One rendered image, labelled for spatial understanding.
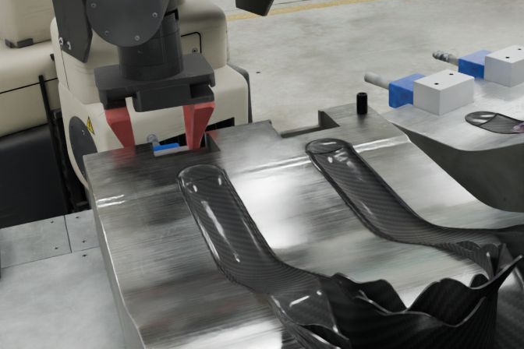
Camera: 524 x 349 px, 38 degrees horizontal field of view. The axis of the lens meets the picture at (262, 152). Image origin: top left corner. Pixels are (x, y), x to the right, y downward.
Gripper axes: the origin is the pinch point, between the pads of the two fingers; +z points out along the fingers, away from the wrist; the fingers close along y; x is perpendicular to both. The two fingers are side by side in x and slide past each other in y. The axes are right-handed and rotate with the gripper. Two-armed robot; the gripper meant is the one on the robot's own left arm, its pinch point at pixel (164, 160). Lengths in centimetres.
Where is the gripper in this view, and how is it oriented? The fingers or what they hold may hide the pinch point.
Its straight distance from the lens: 73.4
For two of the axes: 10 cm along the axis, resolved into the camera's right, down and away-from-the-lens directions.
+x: -2.7, -4.0, 8.8
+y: 9.6, -1.7, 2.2
